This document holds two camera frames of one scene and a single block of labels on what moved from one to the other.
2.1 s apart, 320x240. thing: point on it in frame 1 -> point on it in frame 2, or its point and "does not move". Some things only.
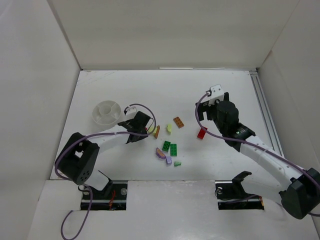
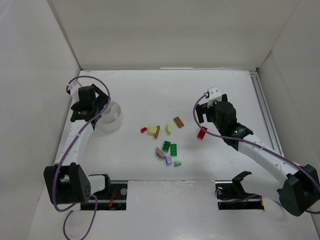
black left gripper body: [142, 128] -> [100, 100]
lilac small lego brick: [168, 159] does not move
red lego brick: [202, 133] does not move
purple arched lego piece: [159, 153] does not move
